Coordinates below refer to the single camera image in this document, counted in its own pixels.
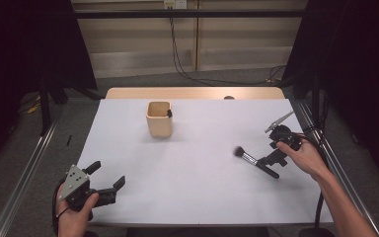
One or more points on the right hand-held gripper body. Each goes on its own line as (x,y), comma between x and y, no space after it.
(288,136)

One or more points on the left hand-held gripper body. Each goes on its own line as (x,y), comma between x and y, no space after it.
(75,182)

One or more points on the fluffy black makeup brush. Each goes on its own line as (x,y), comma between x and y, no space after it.
(248,158)

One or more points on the square wooden cup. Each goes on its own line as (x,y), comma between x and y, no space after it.
(159,126)

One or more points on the thin black applicator brush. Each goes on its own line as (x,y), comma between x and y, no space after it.
(169,113)

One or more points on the person's right hand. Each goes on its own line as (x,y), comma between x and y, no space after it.
(307,159)

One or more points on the person's left hand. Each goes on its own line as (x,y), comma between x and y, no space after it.
(74,223)

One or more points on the small black stick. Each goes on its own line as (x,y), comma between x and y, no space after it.
(68,140)

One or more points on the black metal stand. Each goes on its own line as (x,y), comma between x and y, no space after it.
(44,112)

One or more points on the white table sheet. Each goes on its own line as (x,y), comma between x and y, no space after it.
(194,184)

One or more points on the yellow floor tape piece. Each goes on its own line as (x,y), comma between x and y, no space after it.
(33,109)

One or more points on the black curtain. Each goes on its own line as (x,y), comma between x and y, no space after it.
(358,65)
(19,42)

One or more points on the aluminium floor rail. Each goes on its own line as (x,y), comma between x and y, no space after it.
(311,121)
(23,184)

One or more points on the black horizontal frame bar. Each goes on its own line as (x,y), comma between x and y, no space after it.
(190,13)

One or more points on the white wall outlet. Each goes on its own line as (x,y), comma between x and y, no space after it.
(175,3)

